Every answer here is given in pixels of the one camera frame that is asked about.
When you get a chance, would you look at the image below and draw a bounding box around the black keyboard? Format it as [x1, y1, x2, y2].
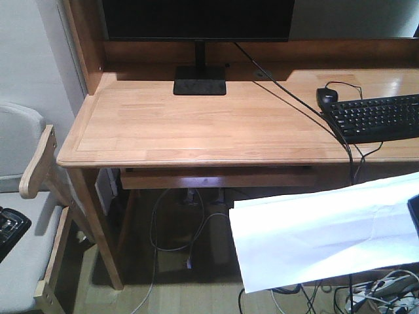
[318, 94, 418, 144]

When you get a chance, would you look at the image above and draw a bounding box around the black computer monitor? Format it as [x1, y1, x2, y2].
[102, 0, 295, 96]

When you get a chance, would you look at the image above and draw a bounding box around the black computer mouse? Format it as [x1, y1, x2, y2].
[316, 87, 338, 110]

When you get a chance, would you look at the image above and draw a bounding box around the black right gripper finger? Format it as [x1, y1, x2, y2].
[407, 195, 419, 235]

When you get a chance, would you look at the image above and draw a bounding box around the white paper sheet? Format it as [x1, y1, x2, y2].
[229, 173, 418, 293]

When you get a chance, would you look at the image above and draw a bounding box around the black stapler with orange tab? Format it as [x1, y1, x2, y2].
[1, 207, 31, 261]

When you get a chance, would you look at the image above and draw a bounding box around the wooden chair with grey cushion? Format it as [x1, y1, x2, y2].
[1, 103, 85, 313]

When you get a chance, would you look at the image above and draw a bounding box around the black monitor cable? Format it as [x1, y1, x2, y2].
[234, 41, 355, 187]

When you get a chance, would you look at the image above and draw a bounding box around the wooden desk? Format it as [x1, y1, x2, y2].
[57, 1, 418, 290]

